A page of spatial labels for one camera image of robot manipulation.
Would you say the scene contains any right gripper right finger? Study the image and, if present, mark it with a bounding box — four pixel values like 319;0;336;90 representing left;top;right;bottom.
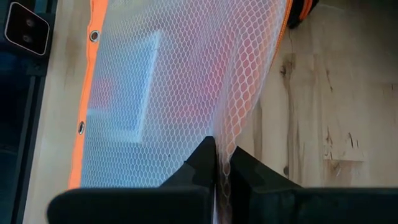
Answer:
231;145;398;224

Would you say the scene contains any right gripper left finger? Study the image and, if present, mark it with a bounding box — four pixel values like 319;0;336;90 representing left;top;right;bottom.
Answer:
46;136;218;224

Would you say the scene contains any white mesh pouch orange trim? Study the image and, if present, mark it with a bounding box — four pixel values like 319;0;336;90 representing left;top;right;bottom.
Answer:
67;0;320;224

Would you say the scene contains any white card box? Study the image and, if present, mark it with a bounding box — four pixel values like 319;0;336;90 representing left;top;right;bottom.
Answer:
86;29;162;144

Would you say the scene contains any smartphone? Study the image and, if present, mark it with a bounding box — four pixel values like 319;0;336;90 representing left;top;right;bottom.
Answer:
4;1;50;57

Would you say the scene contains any black metal table frame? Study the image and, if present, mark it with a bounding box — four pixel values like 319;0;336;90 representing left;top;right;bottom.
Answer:
0;0;58;224

